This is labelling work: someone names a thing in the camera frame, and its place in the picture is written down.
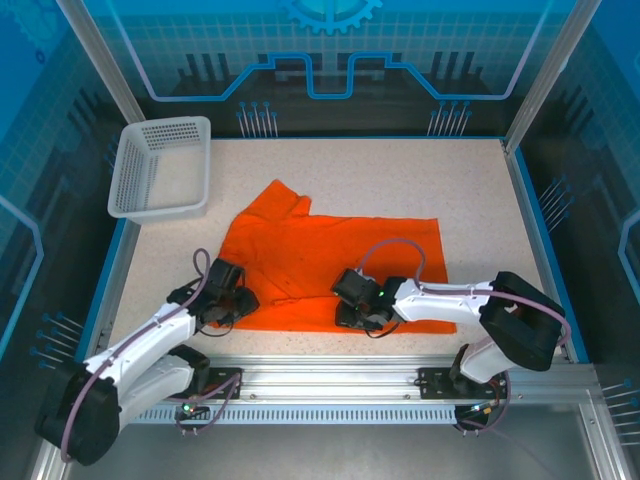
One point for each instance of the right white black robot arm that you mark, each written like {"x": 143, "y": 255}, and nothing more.
{"x": 440, "y": 305}

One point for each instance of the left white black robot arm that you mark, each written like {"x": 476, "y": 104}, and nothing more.
{"x": 150, "y": 345}

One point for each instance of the aluminium frame post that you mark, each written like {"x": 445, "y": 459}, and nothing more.
{"x": 102, "y": 60}
{"x": 545, "y": 75}

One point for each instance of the aluminium table side rail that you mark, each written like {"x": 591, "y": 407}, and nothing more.
{"x": 110, "y": 300}
{"x": 522, "y": 200}

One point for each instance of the aluminium front frame beam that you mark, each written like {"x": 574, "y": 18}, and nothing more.
{"x": 325, "y": 380}

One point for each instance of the white perforated plastic basket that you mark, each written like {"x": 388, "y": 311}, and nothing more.
{"x": 132, "y": 170}

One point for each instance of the grey metal bottom panel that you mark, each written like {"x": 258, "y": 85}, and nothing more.
{"x": 325, "y": 455}

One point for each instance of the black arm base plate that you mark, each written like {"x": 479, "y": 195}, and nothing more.
{"x": 435, "y": 386}
{"x": 225, "y": 375}

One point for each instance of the orange t-shirt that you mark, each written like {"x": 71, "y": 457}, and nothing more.
{"x": 310, "y": 240}

